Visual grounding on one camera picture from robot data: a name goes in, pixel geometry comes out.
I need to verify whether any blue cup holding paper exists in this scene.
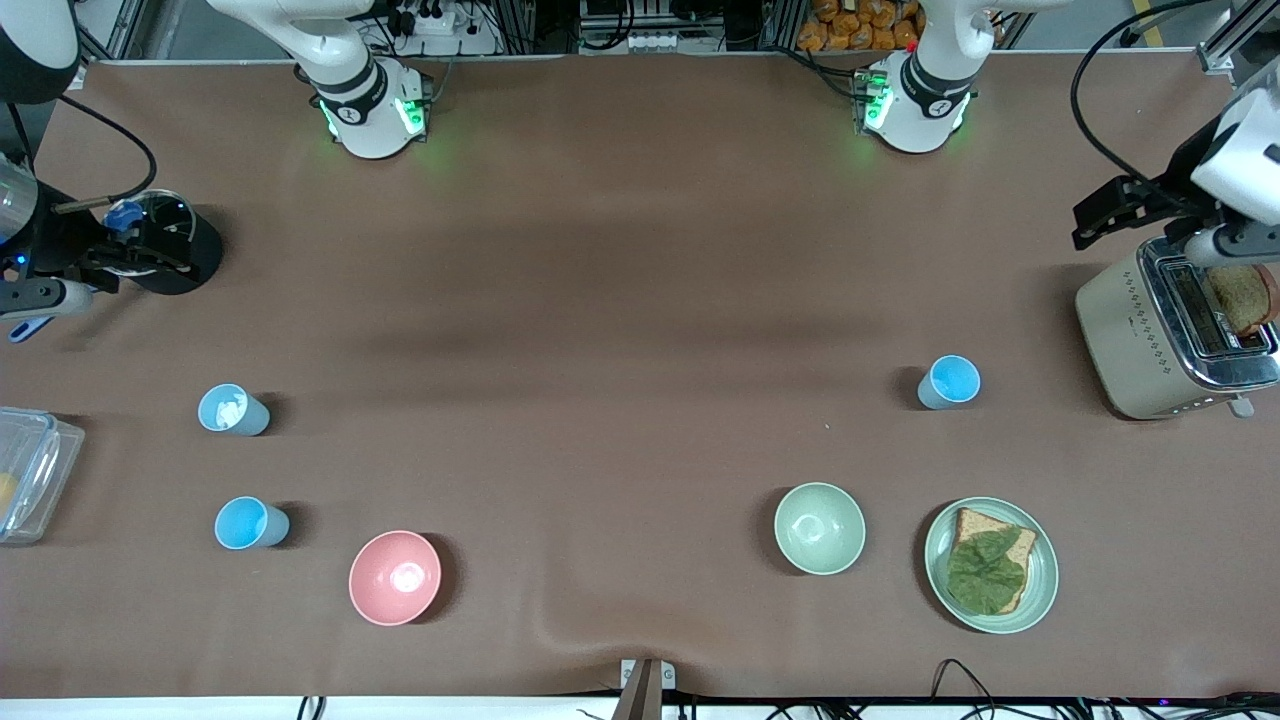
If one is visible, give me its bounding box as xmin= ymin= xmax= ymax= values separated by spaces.
xmin=197 ymin=383 xmax=271 ymax=437

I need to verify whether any glass lid with blue knob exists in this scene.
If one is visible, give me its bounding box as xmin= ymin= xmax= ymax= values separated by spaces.
xmin=108 ymin=190 xmax=197 ymax=256

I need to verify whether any beige and chrome toaster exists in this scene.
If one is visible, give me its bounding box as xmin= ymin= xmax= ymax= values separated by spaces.
xmin=1075 ymin=232 xmax=1280 ymax=421

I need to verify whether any toast slice in toaster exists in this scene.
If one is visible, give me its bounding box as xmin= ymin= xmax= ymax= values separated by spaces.
xmin=1205 ymin=263 xmax=1280 ymax=338

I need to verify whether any clear plastic container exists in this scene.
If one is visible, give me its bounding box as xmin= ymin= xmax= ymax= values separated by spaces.
xmin=0 ymin=406 xmax=87 ymax=546

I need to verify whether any bag of orange buns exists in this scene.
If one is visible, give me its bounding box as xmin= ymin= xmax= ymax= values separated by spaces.
xmin=797 ymin=0 xmax=923 ymax=54

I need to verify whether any brown bread slice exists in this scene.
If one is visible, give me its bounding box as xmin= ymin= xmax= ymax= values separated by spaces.
xmin=948 ymin=507 xmax=1038 ymax=615

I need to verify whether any green lettuce leaf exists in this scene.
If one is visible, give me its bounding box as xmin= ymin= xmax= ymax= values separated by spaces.
xmin=946 ymin=527 xmax=1031 ymax=613

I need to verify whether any white power strip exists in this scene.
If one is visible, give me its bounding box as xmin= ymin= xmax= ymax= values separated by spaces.
xmin=385 ymin=0 xmax=501 ymax=57

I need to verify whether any pale green plate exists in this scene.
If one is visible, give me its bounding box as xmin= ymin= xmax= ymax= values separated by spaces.
xmin=923 ymin=497 xmax=1060 ymax=635

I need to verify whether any pink bowl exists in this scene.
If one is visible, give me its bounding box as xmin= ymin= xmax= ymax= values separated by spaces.
xmin=348 ymin=530 xmax=442 ymax=628

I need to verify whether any pale green bowl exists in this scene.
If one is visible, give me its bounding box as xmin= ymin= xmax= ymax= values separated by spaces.
xmin=773 ymin=482 xmax=867 ymax=577

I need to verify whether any white terminal block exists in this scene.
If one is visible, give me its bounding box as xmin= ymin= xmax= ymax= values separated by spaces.
xmin=578 ymin=28 xmax=681 ymax=56

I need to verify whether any black saucepan with blue handle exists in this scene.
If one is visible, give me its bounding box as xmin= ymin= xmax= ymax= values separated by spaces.
xmin=8 ymin=188 xmax=224 ymax=344

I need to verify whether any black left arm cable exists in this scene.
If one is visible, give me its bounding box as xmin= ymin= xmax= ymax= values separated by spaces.
xmin=1070 ymin=0 xmax=1251 ymax=191

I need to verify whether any aluminium frame profile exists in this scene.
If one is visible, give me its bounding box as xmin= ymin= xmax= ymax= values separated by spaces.
xmin=1197 ymin=0 xmax=1280 ymax=76
xmin=75 ymin=0 xmax=161 ymax=63

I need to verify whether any black looped cable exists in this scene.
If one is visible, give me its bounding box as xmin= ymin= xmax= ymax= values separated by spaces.
xmin=930 ymin=658 xmax=1006 ymax=720

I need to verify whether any grey metal mount bracket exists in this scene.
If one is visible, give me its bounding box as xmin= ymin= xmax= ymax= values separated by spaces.
xmin=619 ymin=658 xmax=678 ymax=692

